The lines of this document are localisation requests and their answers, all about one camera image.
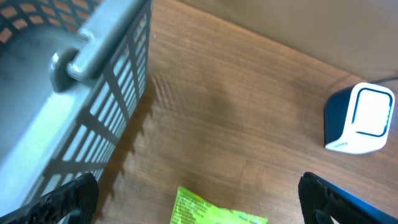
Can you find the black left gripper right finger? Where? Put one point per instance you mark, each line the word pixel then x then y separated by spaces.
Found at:
pixel 324 202

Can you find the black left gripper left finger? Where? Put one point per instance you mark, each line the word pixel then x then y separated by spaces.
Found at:
pixel 74 202

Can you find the green gummy candy bag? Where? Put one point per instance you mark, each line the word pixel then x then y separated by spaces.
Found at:
pixel 190 208

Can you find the white barcode scanner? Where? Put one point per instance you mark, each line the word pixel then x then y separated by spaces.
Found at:
pixel 357 119

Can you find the grey plastic mesh basket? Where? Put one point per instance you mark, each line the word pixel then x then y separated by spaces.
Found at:
pixel 72 74

